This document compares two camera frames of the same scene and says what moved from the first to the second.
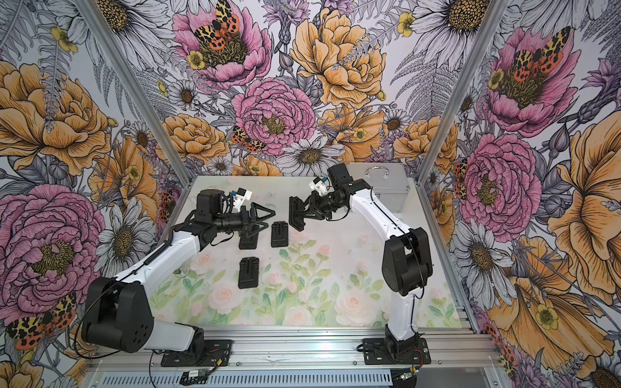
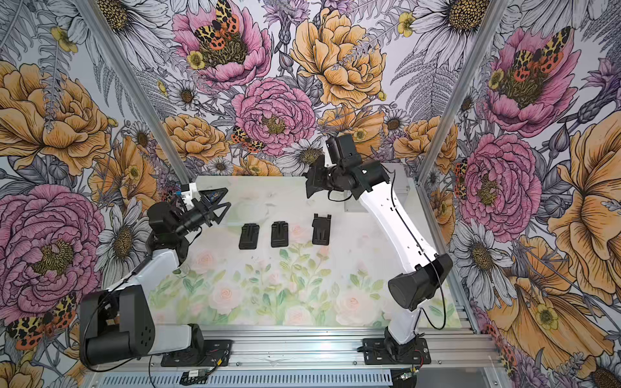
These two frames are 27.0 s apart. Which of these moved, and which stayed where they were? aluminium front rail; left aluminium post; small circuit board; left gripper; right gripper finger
Moved: left gripper; right gripper finger
Stayed: aluminium front rail; small circuit board; left aluminium post
